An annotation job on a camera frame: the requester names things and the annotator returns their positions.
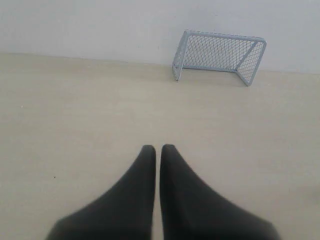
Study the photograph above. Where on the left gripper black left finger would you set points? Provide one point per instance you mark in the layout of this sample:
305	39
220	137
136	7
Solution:
124	212

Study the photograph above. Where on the small white mesh goal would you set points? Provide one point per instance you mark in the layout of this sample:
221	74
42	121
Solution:
219	52

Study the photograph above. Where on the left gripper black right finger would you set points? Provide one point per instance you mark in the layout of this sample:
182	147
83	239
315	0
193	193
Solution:
192	210

